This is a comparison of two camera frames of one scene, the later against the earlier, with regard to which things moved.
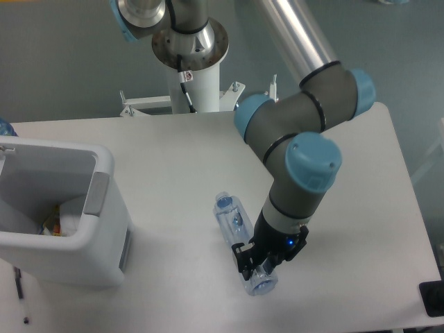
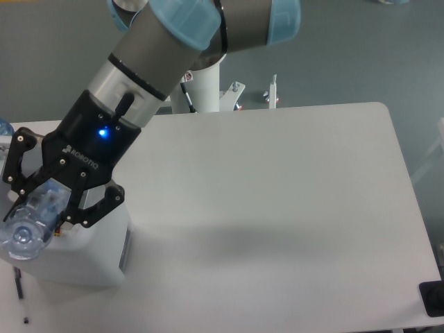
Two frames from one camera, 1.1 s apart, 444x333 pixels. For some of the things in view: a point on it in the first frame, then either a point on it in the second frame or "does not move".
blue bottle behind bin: (6, 128) does not move
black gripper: (268, 243) to (84, 146)
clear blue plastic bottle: (233, 218) to (26, 232)
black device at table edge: (432, 295) does not move
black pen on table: (18, 276) does not move
